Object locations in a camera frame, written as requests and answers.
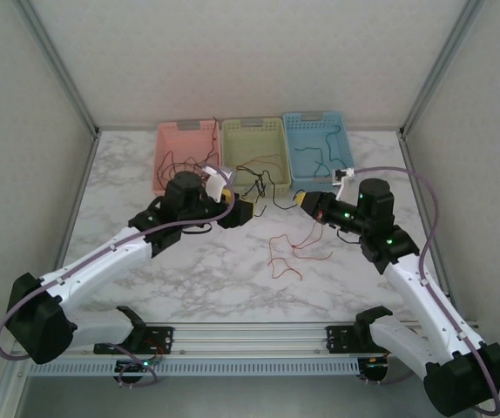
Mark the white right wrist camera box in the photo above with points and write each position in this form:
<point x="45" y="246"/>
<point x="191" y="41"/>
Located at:
<point x="343" y="174"/>

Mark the blue perforated plastic basket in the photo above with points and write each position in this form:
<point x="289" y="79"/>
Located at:
<point x="306" y="135"/>

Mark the green perforated plastic basket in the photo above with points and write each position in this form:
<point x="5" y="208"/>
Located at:
<point x="254" y="143"/>

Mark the aluminium frame post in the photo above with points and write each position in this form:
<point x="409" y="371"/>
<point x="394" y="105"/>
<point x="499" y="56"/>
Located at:
<point x="443" y="65"/>
<point x="60" y="65"/>
<point x="8" y="394"/>

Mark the black controller board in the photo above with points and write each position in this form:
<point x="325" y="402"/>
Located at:
<point x="132" y="368"/>
<point x="374" y="370"/>

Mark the pink perforated plastic basket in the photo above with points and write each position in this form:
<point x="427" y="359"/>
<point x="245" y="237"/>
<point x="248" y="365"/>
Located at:
<point x="184" y="139"/>

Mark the aluminium side rail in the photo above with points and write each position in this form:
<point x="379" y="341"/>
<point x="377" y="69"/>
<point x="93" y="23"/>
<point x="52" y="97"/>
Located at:
<point x="74" y="217"/>
<point x="439" y="261"/>

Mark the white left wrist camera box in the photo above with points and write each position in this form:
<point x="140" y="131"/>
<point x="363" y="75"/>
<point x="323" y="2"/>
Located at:
<point x="215" y="183"/>

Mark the wide aluminium base rail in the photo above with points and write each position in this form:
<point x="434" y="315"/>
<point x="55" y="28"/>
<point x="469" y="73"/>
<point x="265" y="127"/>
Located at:
<point x="254" y="337"/>

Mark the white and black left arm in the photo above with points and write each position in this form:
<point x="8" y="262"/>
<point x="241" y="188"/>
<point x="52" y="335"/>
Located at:
<point x="102" y="270"/>

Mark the aluminium rear rail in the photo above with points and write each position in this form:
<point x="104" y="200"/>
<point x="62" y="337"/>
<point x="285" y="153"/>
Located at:
<point x="123" y="128"/>

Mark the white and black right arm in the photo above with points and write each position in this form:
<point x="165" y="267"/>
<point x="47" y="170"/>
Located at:
<point x="415" y="296"/>

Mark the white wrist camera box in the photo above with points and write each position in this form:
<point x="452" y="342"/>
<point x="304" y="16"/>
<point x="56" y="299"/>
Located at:
<point x="343" y="174"/>
<point x="215" y="183"/>

